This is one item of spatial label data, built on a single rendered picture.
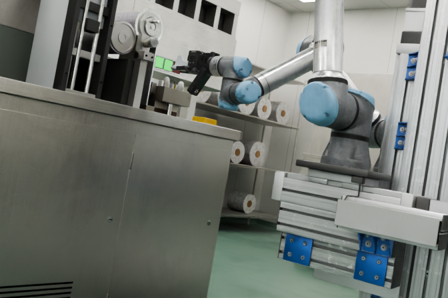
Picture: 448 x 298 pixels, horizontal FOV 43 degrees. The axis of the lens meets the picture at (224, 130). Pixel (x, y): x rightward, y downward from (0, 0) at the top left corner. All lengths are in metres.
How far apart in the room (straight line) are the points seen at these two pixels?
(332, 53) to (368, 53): 5.27
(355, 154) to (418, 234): 0.34
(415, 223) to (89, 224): 1.00
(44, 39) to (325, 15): 1.07
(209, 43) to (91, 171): 1.38
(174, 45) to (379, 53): 4.29
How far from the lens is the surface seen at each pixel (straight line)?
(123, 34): 2.23
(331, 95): 1.58
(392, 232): 1.51
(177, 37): 2.87
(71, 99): 1.75
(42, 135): 1.74
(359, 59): 6.94
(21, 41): 2.38
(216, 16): 3.09
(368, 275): 1.70
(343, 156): 1.68
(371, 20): 7.03
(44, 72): 2.18
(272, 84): 1.91
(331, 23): 1.68
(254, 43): 7.04
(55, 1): 2.23
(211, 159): 2.22
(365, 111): 1.71
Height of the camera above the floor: 0.79
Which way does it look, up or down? 3 degrees up
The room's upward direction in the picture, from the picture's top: 10 degrees clockwise
